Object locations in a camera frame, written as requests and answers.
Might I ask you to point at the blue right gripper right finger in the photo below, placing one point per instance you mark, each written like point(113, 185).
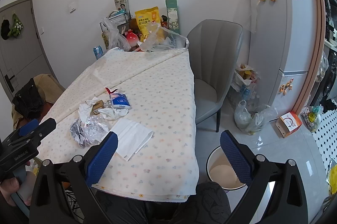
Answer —
point(238, 156)

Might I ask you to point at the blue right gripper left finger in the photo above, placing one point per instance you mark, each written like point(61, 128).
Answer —
point(98, 158)

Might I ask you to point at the clear plastic wrapper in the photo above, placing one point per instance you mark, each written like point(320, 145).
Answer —
point(93, 131)

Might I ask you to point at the white paper napkin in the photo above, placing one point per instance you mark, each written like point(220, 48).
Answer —
point(132, 136)

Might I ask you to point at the white tissue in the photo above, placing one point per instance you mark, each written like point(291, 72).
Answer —
point(111, 114)
point(85, 109)

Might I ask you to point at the small brown cardboard box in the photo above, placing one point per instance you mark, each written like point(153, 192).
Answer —
point(96, 107)

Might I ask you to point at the blue tissue packet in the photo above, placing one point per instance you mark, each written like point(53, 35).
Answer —
point(119, 101)

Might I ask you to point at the red white torn wrapper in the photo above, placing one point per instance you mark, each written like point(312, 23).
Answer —
point(111, 93)

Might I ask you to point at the silver foil blister pack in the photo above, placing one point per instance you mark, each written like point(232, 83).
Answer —
point(77, 133)

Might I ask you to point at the white round trash bin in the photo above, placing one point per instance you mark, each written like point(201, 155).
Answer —
point(219, 170)

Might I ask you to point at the clear trash bag on floor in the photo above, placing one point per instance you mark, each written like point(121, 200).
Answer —
point(250, 122)

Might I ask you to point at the person's left hand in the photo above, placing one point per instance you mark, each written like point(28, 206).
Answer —
point(8, 187)

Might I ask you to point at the brown chair with black bag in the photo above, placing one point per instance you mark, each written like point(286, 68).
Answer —
point(35, 99)

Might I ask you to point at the orange white cardboard box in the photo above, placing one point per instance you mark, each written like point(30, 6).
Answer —
point(288, 123)

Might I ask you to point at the white bag with bottles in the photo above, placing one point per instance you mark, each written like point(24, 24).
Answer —
point(244, 87)

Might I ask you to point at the fridge magnet cluster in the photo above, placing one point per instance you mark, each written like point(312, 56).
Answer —
point(284, 88)

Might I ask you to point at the smiley face plastic bag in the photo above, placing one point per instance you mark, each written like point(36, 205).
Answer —
point(312, 117)

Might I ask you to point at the floral white tablecloth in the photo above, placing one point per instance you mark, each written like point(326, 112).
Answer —
point(161, 122)

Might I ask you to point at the grey door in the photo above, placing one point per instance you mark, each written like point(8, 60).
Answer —
point(22, 57)

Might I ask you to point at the blue drink can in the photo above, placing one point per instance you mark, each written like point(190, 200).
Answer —
point(98, 52)

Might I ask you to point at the grey upholstered chair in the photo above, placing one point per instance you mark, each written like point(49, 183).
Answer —
point(214, 49)

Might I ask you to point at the small plastic bag on table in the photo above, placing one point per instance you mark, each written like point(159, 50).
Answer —
point(111, 36)

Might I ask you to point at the red bottle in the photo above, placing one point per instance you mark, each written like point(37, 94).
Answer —
point(132, 38)

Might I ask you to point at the clear plastic bag on table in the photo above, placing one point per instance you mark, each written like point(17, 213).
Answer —
point(162, 39)

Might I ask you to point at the white refrigerator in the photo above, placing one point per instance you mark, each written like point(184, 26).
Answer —
point(281, 48)

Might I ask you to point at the yellow snack bag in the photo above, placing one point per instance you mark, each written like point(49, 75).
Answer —
point(144, 17)

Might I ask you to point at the green tall box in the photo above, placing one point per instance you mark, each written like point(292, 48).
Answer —
point(172, 15)

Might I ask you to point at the wire basket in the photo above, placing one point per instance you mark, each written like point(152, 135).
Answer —
point(119, 18)

